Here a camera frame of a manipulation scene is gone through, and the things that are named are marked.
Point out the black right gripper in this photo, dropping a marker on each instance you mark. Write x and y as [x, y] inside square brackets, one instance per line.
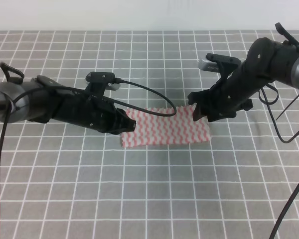
[222, 100]

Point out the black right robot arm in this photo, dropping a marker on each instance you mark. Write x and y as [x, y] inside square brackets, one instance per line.
[267, 61]

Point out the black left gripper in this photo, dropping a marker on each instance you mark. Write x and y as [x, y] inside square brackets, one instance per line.
[82, 109]

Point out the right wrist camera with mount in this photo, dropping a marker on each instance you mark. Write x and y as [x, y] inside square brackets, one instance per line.
[224, 65]

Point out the pink white wavy towel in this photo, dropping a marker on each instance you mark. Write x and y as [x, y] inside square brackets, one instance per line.
[155, 130]

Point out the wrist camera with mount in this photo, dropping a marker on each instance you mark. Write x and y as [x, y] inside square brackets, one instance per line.
[224, 65]
[99, 82]

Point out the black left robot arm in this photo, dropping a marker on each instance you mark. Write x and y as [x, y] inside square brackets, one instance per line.
[42, 99]

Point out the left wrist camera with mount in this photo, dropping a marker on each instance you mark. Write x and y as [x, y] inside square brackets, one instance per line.
[99, 82]

